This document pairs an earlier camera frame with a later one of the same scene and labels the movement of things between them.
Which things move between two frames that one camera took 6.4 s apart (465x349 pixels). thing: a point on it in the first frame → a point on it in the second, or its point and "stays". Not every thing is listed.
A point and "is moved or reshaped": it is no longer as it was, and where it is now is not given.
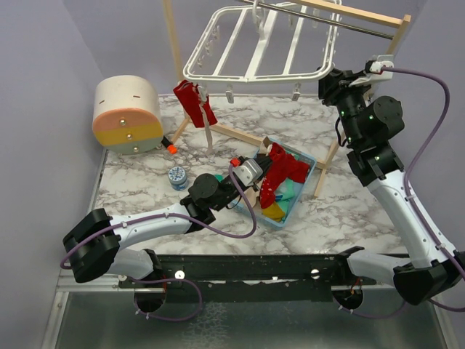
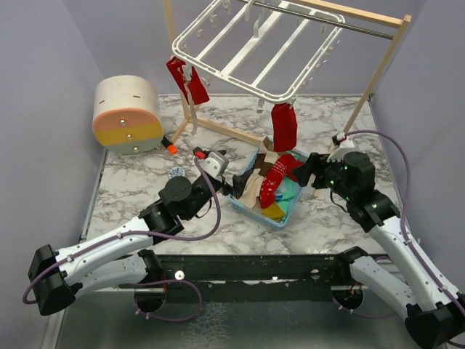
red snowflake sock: [282, 166] → [285, 127]
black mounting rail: [252, 278] stays
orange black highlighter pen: [171, 147] stays
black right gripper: [336, 83] → [317, 163]
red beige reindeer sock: [208, 114] → [192, 94]
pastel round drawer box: [127, 117] stays
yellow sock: [274, 212] stays
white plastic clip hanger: [264, 43] is moved or reshaped
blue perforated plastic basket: [283, 170] stays
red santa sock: [189, 93] → [197, 91]
